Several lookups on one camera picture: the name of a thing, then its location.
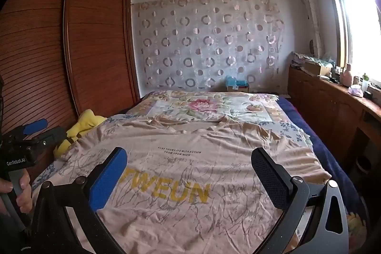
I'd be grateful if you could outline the person's left hand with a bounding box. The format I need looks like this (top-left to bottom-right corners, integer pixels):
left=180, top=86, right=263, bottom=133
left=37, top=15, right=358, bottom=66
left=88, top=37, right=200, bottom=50
left=0, top=171, right=33, bottom=214

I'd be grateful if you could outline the wooden wardrobe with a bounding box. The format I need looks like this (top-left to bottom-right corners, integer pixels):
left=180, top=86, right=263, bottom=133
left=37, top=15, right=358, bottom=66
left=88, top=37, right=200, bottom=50
left=0, top=0, right=140, bottom=183

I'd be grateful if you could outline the wooden side cabinet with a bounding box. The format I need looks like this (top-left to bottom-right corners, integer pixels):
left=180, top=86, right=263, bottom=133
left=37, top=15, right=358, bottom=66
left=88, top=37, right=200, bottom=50
left=288, top=65, right=381, bottom=213

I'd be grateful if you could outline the beige printed t-shirt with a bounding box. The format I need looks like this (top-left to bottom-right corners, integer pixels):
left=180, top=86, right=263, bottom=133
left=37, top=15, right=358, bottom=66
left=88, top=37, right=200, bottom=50
left=55, top=115, right=332, bottom=254

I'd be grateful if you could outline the blue box at bedhead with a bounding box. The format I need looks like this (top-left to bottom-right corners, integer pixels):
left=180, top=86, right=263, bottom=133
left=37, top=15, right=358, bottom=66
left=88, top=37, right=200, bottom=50
left=225, top=75, right=250, bottom=93

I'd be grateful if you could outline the pink pouch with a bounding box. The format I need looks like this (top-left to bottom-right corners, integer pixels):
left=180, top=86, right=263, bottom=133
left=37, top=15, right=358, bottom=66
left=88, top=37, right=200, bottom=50
left=348, top=85, right=364, bottom=98

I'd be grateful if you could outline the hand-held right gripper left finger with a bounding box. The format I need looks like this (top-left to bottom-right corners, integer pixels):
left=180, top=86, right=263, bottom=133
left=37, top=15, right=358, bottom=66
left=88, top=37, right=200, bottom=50
left=31, top=147, right=128, bottom=254

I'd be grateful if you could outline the stack of papers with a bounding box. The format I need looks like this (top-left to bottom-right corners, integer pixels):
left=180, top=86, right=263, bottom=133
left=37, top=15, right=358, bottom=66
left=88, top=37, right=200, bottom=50
left=291, top=51, right=307, bottom=68

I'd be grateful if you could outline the floral quilt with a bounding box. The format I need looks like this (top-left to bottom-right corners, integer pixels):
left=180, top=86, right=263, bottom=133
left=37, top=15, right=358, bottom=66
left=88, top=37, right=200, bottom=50
left=126, top=90, right=368, bottom=247

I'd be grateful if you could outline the white window drape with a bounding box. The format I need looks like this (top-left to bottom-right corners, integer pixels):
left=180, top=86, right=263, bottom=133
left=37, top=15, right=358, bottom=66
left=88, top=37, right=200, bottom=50
left=295, top=0, right=325, bottom=60

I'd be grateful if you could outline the pink bottle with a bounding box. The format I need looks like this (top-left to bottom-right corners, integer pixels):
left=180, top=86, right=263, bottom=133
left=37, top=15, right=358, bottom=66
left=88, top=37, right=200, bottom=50
left=342, top=64, right=353, bottom=86

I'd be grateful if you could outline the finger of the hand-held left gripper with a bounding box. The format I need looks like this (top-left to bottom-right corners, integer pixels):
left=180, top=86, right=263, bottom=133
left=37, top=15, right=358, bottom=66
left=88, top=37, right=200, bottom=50
left=29, top=127, right=66, bottom=148
left=12, top=119, right=49, bottom=139

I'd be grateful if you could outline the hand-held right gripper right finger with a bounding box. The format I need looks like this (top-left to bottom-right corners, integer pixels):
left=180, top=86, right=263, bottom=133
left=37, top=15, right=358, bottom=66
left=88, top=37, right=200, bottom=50
left=251, top=148, right=349, bottom=254

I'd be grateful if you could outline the circle patterned curtain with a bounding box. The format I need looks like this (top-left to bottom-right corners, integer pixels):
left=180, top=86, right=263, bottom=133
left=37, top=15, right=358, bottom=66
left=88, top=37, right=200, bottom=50
left=132, top=0, right=285, bottom=92

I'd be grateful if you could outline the navy blue blanket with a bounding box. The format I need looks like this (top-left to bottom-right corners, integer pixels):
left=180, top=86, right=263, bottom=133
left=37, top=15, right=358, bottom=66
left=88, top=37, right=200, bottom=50
left=278, top=96, right=368, bottom=243

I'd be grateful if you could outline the yellow plush toy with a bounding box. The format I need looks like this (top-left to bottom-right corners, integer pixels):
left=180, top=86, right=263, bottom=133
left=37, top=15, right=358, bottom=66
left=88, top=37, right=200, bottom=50
left=54, top=109, right=108, bottom=158

